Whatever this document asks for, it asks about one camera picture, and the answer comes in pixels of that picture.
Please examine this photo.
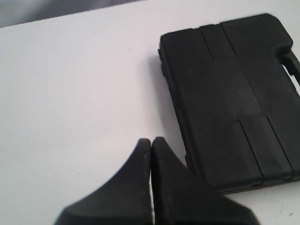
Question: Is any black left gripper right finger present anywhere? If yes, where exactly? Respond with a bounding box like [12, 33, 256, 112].
[151, 137, 259, 225]

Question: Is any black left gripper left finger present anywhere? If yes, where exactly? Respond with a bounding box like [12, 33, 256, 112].
[55, 138, 152, 225]

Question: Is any black plastic carrying case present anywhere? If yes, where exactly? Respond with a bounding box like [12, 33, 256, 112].
[158, 14, 300, 193]

